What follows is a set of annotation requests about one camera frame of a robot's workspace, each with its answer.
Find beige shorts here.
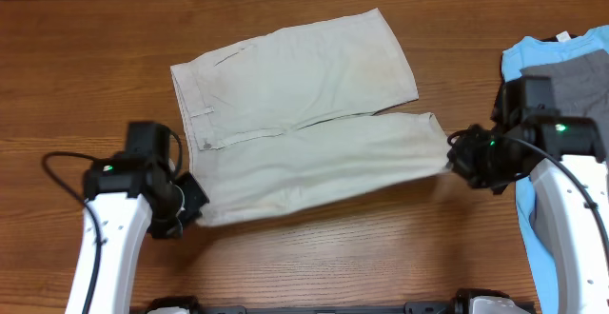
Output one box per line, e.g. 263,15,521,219
170,10,448,227

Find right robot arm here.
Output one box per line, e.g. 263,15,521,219
447,76,608,313

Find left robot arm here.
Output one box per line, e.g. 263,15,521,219
66,122,208,313

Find grey shorts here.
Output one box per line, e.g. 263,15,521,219
521,49,608,254

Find light blue t-shirt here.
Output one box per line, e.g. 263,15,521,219
501,26,608,314

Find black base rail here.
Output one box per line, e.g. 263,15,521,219
130,288,539,314

